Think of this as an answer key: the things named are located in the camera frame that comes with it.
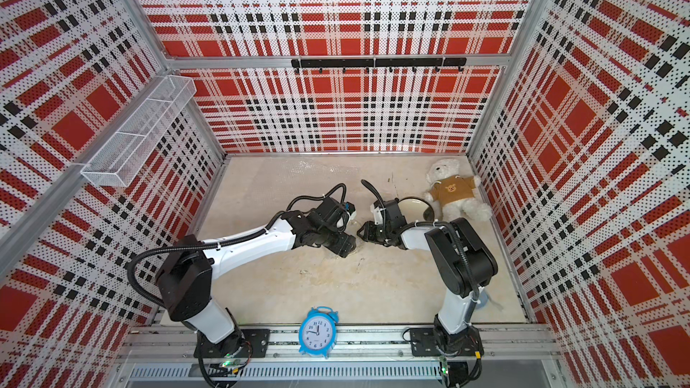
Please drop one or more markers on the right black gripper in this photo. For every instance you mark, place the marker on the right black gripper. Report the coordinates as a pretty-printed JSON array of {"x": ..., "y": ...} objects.
[{"x": 367, "y": 234}]

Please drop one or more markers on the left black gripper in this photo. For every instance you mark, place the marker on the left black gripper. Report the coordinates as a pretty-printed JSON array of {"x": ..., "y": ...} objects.
[{"x": 344, "y": 246}]

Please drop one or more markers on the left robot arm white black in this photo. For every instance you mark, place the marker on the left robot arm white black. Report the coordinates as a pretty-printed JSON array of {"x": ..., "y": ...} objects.
[{"x": 190, "y": 268}]

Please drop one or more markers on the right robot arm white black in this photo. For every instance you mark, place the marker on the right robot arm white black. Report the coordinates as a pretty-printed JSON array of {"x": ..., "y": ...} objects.
[{"x": 464, "y": 263}]

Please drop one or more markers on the blue alarm clock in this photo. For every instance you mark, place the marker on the blue alarm clock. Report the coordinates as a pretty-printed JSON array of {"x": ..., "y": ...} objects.
[{"x": 317, "y": 334}]

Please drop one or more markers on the white teddy bear brown shirt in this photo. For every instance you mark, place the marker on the white teddy bear brown shirt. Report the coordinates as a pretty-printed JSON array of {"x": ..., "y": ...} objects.
[{"x": 455, "y": 189}]

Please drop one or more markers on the grey blue oval dish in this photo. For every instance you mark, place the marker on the grey blue oval dish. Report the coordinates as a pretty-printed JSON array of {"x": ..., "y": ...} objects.
[{"x": 479, "y": 299}]

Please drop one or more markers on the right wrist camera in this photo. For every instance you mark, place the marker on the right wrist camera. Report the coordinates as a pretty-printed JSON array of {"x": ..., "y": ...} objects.
[{"x": 377, "y": 213}]

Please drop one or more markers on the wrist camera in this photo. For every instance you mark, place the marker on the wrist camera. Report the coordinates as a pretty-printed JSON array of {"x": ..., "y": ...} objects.
[
  {"x": 377, "y": 213},
  {"x": 336, "y": 213}
]

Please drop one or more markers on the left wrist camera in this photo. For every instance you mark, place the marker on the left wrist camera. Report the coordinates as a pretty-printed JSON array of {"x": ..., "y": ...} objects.
[{"x": 336, "y": 213}]

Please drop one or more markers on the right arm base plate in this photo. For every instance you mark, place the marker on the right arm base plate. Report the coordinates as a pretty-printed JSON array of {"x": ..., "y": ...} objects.
[{"x": 435, "y": 342}]

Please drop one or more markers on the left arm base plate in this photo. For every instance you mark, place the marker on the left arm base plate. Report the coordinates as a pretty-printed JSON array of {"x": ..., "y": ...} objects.
[{"x": 253, "y": 342}]

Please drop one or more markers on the black hook rail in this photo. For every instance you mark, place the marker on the black hook rail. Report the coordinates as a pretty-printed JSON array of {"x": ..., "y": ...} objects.
[{"x": 381, "y": 62}]

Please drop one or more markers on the white wire mesh basket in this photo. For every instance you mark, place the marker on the white wire mesh basket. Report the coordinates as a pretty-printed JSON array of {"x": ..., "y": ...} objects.
[{"x": 122, "y": 156}]

